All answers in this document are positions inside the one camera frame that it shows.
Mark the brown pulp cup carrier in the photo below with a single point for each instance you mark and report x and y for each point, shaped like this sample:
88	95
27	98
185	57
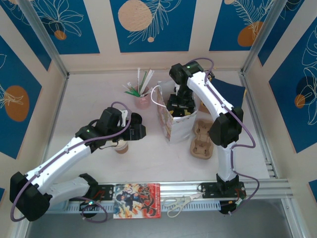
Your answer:
199	148

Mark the black plastic cup lid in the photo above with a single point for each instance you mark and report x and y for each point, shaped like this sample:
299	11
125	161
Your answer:
136	117

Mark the aluminium side rail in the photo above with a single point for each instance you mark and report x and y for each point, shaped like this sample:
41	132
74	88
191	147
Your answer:
59	101
243	76

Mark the white wrapped straw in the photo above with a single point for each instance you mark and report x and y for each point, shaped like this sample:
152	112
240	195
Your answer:
149	78
139	77
126	87
147	91

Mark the black sachet holder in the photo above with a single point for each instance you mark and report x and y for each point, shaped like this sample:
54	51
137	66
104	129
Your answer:
211	74

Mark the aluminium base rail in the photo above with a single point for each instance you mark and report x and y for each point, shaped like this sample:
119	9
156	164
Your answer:
178	187

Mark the navy blue napkin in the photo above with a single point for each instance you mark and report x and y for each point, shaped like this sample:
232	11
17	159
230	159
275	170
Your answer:
232	95

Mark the pink straw cup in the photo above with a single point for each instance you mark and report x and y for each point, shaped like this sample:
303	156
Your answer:
142	102

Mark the green straw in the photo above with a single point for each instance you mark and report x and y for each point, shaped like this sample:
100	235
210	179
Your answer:
144	81

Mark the colourful comic book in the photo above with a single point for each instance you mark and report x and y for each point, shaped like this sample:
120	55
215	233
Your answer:
136	200

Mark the brown paper coffee cup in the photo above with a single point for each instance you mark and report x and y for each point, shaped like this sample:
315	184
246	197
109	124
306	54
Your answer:
122	148

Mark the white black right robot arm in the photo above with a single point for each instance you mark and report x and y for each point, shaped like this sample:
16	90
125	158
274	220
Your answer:
210	95

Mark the aluminium frame post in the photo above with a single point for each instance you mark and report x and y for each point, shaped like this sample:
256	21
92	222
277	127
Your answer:
263	37
52	49

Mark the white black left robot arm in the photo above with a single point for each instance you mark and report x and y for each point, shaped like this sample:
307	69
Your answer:
59	158

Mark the white printed paper bag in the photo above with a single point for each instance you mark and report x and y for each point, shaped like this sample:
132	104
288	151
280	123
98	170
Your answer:
182	129

